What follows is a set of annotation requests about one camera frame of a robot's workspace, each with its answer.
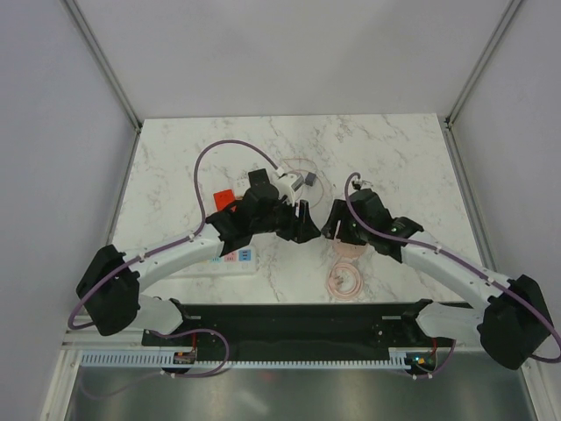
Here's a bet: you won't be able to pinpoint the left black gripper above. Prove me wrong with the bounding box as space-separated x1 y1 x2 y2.
252 193 320 245

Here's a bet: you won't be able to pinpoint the pink round disc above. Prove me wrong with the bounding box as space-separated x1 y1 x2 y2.
332 239 367 260

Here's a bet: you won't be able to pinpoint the grey USB charger block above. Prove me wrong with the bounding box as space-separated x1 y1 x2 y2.
304 172 317 186

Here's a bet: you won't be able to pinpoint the white cube plug tiger print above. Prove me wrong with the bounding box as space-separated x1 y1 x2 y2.
232 178 250 198

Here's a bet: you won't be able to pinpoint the white power strip coloured sockets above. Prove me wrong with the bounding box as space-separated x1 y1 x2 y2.
170 246 258 278

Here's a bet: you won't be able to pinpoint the red cube plug adapter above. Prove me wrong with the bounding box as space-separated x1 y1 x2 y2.
213 189 239 211

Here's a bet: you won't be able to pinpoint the black cube plug adapter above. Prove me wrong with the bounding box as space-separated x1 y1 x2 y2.
247 168 271 189

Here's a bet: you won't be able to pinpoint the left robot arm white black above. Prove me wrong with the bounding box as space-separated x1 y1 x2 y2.
76 187 320 345

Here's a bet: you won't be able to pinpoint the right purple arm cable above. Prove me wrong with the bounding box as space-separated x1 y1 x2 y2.
344 172 561 364

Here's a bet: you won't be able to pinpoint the thin pink USB cable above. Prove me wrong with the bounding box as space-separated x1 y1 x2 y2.
280 157 334 207

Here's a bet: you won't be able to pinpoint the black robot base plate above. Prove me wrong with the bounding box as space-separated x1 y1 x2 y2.
142 303 452 359

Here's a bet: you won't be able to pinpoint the grey slotted cable duct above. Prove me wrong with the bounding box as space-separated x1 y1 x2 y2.
80 348 433 369

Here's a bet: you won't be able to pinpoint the aluminium rail bar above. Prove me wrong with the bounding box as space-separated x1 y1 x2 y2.
61 329 143 350

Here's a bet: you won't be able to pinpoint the left aluminium frame post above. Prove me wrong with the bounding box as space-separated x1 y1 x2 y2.
60 0 143 134

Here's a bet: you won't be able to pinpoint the aluminium frame post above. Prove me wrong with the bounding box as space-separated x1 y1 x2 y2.
443 0 525 130
60 0 143 134

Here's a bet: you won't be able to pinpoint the right aluminium frame post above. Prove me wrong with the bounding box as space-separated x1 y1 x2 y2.
443 0 525 130

